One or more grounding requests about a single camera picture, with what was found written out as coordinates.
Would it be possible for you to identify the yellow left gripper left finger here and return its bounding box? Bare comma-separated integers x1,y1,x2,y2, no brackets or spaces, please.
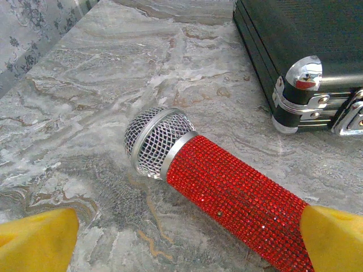
0,207,79,272

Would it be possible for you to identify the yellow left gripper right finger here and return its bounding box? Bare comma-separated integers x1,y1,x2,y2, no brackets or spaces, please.
299,205,363,272

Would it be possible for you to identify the red tube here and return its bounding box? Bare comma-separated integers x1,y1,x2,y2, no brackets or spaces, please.
123,107,315,272

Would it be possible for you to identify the black case with metal corners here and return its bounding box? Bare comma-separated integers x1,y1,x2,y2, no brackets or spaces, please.
232,0,363,137

